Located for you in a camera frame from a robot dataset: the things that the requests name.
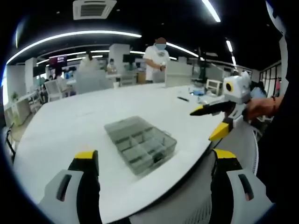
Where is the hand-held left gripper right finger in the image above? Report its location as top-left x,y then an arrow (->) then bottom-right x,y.
210,148 -> 274,224

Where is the ceiling air vent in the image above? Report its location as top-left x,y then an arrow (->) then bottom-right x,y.
72,0 -> 117,21

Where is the grey partition screen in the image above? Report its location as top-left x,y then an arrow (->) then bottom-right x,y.
76,70 -> 115,94

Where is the clear grey guide fixture box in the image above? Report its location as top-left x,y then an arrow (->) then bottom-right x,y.
104,115 -> 178,176

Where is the person's dark clothing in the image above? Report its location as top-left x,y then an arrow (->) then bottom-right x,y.
256,0 -> 299,203

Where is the curved ceiling light strip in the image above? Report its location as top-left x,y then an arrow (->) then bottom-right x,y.
6,31 -> 142,65

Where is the white worn device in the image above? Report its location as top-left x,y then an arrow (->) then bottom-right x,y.
265,0 -> 287,35

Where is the white partition panel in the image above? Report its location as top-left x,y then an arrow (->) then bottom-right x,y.
164,61 -> 194,88

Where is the person's right hand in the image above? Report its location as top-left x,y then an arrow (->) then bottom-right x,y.
245,98 -> 273,121

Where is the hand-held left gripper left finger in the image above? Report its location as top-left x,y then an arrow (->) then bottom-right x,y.
38,150 -> 102,224

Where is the white open frame box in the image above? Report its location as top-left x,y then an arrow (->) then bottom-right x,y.
206,78 -> 222,95

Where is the straight ceiling light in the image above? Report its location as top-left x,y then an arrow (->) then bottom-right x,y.
201,0 -> 221,23

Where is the red display screen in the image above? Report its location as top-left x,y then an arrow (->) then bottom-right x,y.
49,55 -> 68,68

